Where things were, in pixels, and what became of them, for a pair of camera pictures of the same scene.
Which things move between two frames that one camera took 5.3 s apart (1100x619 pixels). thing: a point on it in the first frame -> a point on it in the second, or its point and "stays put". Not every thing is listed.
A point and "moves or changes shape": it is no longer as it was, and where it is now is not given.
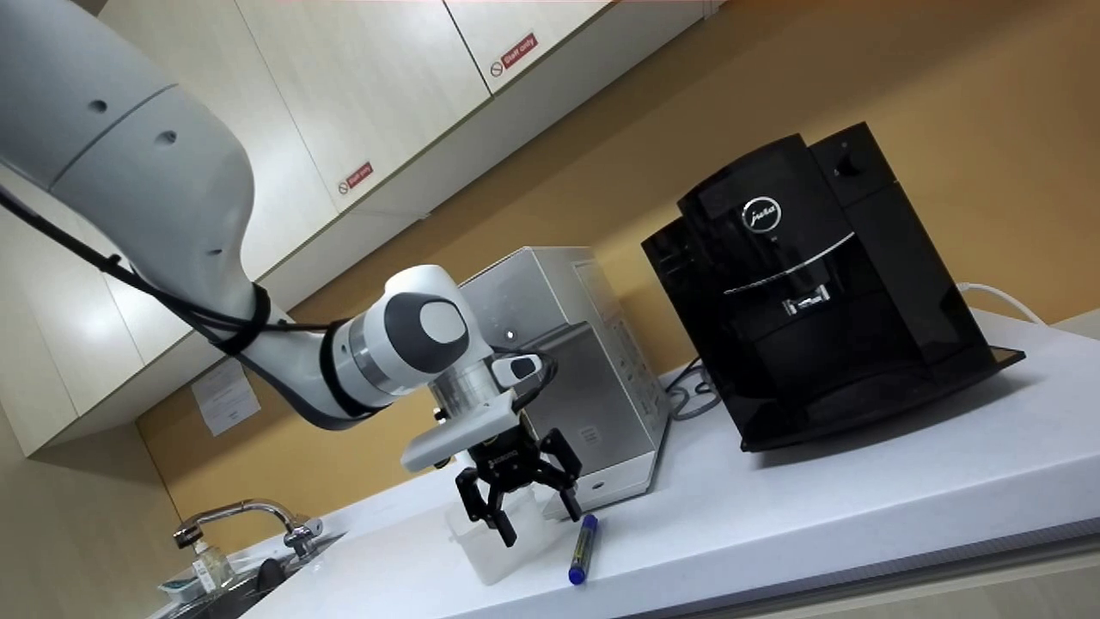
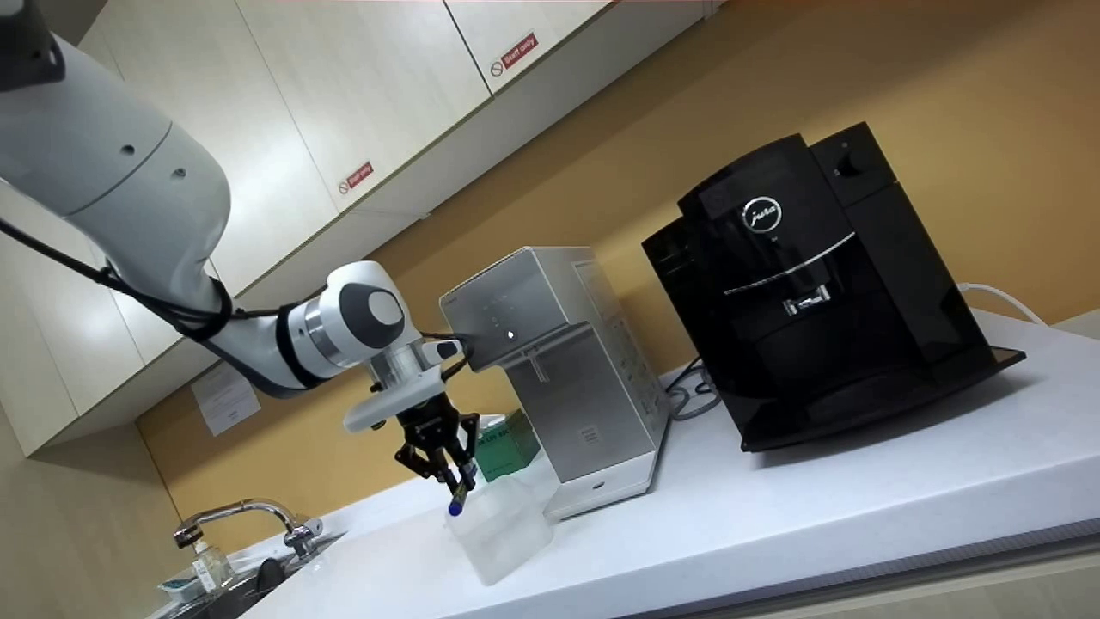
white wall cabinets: [353, 124] stays put
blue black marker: [582, 552] moves or changes shape
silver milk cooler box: [598, 393] stays put
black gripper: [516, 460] -> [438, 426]
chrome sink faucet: [304, 537] stays put
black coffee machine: [811, 296] stays put
